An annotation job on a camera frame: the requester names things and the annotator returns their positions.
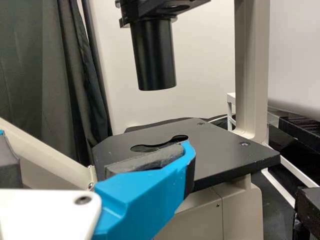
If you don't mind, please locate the black platform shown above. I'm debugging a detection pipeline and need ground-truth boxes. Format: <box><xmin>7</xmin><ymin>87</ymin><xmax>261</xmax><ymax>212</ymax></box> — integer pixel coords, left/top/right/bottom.
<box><xmin>268</xmin><ymin>115</ymin><xmax>320</xmax><ymax>161</ymax></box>

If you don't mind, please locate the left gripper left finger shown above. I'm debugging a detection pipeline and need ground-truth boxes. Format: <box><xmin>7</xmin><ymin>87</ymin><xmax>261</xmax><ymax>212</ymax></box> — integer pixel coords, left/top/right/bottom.
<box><xmin>0</xmin><ymin>129</ymin><xmax>22</xmax><ymax>189</ymax></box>

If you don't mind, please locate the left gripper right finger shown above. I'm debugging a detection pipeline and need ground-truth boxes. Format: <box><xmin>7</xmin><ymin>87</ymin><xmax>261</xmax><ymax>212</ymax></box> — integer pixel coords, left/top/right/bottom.
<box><xmin>92</xmin><ymin>140</ymin><xmax>197</xmax><ymax>240</ymax></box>

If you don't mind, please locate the cream microscope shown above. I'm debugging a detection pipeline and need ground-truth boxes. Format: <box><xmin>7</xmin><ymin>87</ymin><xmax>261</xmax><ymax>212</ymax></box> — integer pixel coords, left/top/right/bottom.
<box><xmin>0</xmin><ymin>0</ymin><xmax>281</xmax><ymax>240</ymax></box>

